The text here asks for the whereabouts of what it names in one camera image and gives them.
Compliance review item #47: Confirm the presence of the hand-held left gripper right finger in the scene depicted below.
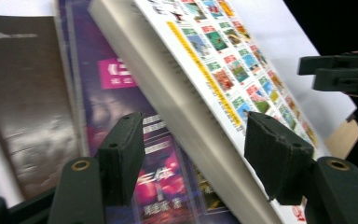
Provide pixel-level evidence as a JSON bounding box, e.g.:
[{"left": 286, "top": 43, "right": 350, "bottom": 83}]
[{"left": 243, "top": 111, "right": 316, "bottom": 206}]

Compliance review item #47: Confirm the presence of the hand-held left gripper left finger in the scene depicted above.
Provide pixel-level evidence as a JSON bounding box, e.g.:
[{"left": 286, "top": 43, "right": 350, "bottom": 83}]
[{"left": 96, "top": 111, "right": 146, "bottom": 207}]

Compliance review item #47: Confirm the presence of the purple magazine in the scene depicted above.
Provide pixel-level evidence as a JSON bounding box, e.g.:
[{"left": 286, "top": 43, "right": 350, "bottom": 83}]
[{"left": 54, "top": 0, "right": 241, "bottom": 224}]

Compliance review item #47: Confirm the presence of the thick white picture-grid book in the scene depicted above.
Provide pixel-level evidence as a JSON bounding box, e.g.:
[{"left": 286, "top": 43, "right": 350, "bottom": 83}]
[{"left": 88, "top": 0, "right": 332, "bottom": 224}]

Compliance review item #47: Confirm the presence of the dark magazine with portrait back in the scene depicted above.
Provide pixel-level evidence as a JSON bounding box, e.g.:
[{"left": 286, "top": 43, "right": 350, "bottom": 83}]
[{"left": 0, "top": 13, "right": 86, "bottom": 201}]

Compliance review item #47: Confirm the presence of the light wooden table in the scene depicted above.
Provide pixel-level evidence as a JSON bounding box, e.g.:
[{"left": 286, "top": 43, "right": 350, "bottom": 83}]
[{"left": 324, "top": 119, "right": 358, "bottom": 161}]

